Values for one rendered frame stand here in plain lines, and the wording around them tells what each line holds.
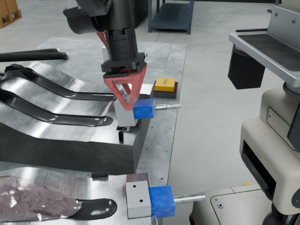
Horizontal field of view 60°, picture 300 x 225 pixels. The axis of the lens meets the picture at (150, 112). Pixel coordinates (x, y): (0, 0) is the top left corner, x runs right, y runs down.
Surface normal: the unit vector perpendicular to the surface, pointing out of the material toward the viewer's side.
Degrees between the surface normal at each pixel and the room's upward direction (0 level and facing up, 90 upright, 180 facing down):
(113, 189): 0
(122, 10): 76
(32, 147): 90
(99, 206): 10
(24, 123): 26
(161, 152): 0
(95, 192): 0
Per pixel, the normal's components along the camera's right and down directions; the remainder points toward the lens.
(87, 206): 0.18, -0.72
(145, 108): -0.16, 0.37
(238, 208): 0.00, -0.84
